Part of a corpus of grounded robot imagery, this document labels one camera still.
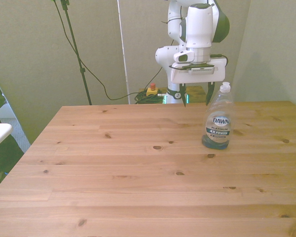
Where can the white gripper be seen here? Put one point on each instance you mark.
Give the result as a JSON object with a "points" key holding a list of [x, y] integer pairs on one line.
{"points": [[199, 74]]}

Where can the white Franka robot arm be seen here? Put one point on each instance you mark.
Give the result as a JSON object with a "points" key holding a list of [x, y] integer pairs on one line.
{"points": [[199, 27]]}

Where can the clear Dawn dish soap bottle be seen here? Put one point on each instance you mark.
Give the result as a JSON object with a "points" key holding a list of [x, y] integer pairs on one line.
{"points": [[218, 121]]}

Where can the yellow emergency stop box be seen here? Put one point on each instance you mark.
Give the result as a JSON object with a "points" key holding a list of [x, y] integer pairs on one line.
{"points": [[153, 90]]}

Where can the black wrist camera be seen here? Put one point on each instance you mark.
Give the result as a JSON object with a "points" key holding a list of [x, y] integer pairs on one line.
{"points": [[195, 66]]}

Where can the white vertical wall strip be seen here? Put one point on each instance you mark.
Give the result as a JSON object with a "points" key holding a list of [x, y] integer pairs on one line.
{"points": [[123, 51]]}

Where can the black camera stand pole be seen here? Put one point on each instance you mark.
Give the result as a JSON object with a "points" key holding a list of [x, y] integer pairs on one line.
{"points": [[76, 51]]}

